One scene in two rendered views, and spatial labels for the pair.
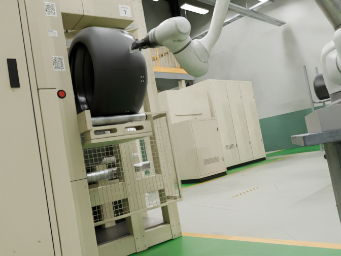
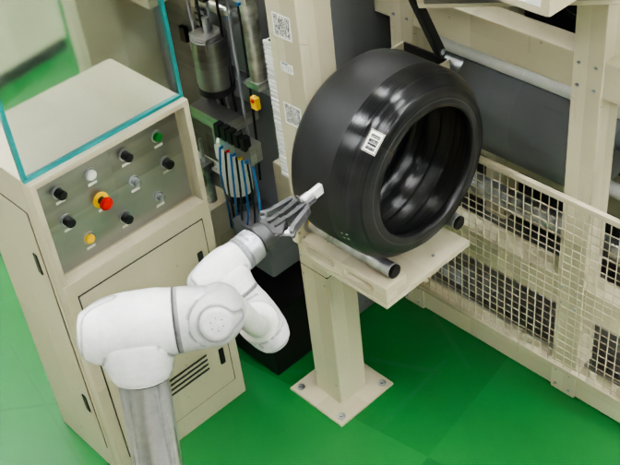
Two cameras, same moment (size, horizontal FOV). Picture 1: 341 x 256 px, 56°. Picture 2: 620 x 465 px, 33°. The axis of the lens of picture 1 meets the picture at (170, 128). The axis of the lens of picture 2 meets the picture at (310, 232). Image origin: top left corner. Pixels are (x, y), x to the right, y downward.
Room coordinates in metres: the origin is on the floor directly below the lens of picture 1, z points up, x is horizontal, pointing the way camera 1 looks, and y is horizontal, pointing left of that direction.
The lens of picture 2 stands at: (1.47, -2.07, 2.89)
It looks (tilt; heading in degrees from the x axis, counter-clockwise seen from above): 39 degrees down; 87
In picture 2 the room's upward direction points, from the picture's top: 7 degrees counter-clockwise
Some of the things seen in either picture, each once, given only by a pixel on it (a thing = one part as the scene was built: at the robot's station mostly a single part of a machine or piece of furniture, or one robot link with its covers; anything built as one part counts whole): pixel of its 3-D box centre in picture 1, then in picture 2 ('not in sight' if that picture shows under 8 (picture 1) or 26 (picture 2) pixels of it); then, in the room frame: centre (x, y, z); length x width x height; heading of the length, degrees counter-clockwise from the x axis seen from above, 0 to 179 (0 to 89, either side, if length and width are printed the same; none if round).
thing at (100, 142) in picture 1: (108, 141); (385, 248); (1.82, 0.36, 0.80); 0.37 x 0.36 x 0.02; 36
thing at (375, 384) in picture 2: not in sight; (341, 385); (1.65, 0.55, 0.01); 0.27 x 0.27 x 0.02; 36
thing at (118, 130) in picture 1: (118, 130); (351, 262); (1.71, 0.27, 0.83); 0.36 x 0.09 x 0.06; 126
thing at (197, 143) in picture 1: (199, 149); not in sight; (6.79, -0.52, 0.62); 0.90 x 0.56 x 1.25; 135
